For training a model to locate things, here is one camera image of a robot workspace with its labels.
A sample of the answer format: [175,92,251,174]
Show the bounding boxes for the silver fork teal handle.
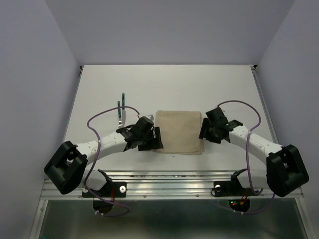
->
[117,101,124,128]

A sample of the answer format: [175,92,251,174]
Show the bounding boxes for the beige cloth napkin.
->
[155,111,203,155]

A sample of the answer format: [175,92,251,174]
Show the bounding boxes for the silver knife teal handle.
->
[122,93,126,126]

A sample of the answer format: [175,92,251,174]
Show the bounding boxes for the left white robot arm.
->
[44,117,163,196]

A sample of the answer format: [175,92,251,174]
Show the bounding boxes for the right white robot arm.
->
[199,107,310,197]

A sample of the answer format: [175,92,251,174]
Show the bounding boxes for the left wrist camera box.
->
[146,115,155,121]

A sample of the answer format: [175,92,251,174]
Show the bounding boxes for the aluminium rail frame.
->
[30,65,310,239]

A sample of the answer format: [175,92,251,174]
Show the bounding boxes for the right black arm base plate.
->
[211,180,255,197]

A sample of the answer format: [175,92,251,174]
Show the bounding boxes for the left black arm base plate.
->
[82,181,127,198]

